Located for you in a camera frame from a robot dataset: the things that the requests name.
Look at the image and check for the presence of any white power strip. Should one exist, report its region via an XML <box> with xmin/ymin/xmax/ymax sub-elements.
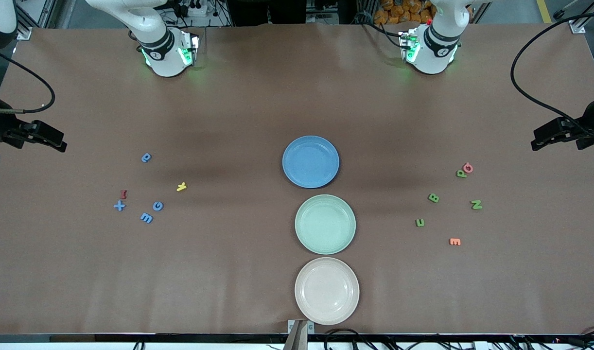
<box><xmin>179</xmin><ymin>0</ymin><xmax>211</xmax><ymax>18</ymax></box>

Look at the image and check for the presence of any black base cable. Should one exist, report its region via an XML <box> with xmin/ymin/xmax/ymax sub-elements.
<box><xmin>355</xmin><ymin>12</ymin><xmax>405</xmax><ymax>49</ymax></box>

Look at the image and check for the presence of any brown table cover sheet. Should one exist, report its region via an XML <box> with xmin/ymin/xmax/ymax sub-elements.
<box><xmin>0</xmin><ymin>22</ymin><xmax>594</xmax><ymax>336</ymax></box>

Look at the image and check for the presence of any light green plate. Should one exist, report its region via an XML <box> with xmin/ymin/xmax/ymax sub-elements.
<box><xmin>295</xmin><ymin>194</ymin><xmax>357</xmax><ymax>255</ymax></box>

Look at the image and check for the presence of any orange packaged items pile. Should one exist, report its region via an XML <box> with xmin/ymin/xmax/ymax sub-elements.
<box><xmin>374</xmin><ymin>0</ymin><xmax>436</xmax><ymax>26</ymax></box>

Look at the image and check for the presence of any blue plate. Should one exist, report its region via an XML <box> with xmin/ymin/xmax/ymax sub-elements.
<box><xmin>282</xmin><ymin>135</ymin><xmax>340</xmax><ymax>189</ymax></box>

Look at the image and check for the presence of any beige pink plate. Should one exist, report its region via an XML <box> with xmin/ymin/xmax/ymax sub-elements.
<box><xmin>294</xmin><ymin>257</ymin><xmax>360</xmax><ymax>326</ymax></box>

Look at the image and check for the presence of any black looped floor cable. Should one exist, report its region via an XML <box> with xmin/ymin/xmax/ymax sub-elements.
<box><xmin>324</xmin><ymin>329</ymin><xmax>375</xmax><ymax>350</ymax></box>

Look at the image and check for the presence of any aluminium frame profile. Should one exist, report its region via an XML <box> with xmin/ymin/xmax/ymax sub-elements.
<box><xmin>16</xmin><ymin>0</ymin><xmax>52</xmax><ymax>40</ymax></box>
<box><xmin>567</xmin><ymin>0</ymin><xmax>594</xmax><ymax>35</ymax></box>

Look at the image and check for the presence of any metal table edge bracket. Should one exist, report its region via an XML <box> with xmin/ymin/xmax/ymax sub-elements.
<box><xmin>287</xmin><ymin>319</ymin><xmax>315</xmax><ymax>336</ymax></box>

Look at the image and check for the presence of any brown cardboard post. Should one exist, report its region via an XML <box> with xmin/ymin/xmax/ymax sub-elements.
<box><xmin>282</xmin><ymin>320</ymin><xmax>308</xmax><ymax>350</ymax></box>

